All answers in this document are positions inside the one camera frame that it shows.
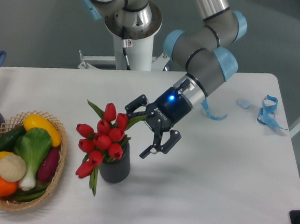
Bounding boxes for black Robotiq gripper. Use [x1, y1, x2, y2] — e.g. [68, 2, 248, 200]
[125, 87, 192, 159]

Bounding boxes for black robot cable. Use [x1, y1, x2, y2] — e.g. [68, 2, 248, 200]
[118, 26, 135, 71]

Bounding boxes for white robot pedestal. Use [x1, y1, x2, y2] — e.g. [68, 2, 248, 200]
[78, 35, 170, 71]

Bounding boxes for red tulip bouquet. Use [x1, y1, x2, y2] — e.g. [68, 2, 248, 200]
[76, 101, 146, 196]

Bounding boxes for dark green cucumber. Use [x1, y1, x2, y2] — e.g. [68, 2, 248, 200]
[0, 125, 26, 152]

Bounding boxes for woven wicker basket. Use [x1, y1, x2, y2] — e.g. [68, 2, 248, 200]
[0, 111, 68, 211]

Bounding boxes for light blue cap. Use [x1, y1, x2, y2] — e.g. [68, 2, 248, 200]
[236, 98, 250, 109]

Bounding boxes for orange fruit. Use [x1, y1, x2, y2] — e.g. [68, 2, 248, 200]
[0, 176, 18, 198]

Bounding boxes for dark grey ribbed vase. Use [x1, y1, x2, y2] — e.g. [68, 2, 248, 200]
[99, 143, 131, 184]

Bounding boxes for purple sweet potato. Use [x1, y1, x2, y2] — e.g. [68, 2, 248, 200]
[37, 147, 59, 182]

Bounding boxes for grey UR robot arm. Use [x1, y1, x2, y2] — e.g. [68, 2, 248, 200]
[81, 0, 247, 158]

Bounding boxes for green bean pods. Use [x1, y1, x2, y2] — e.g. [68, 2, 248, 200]
[14, 185, 48, 203]

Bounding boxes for green bok choy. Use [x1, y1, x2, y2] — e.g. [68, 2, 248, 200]
[13, 127, 52, 191]

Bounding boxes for blue curled ribbon strip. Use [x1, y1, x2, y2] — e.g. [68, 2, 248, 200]
[201, 99, 227, 121]

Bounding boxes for blue tangled ribbon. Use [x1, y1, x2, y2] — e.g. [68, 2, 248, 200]
[256, 95, 287, 130]

